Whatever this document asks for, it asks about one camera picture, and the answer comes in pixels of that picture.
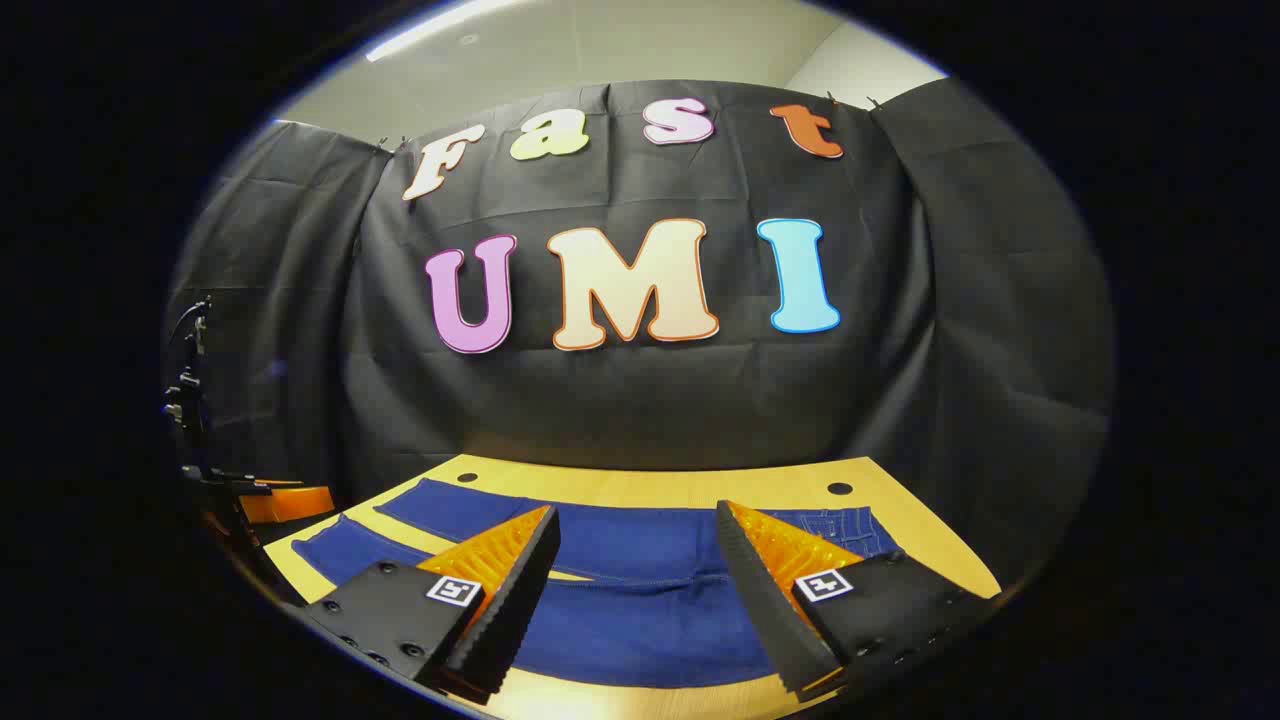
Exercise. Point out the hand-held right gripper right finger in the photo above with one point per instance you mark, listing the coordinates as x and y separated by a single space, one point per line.
765 610

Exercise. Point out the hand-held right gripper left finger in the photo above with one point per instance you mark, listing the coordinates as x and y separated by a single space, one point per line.
515 610

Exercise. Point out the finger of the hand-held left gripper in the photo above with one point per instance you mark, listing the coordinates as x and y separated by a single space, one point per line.
290 503

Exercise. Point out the blue denim jeans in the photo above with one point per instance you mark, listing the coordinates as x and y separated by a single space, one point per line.
640 620

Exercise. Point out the black backdrop cloth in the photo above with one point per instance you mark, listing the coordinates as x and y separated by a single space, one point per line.
650 400

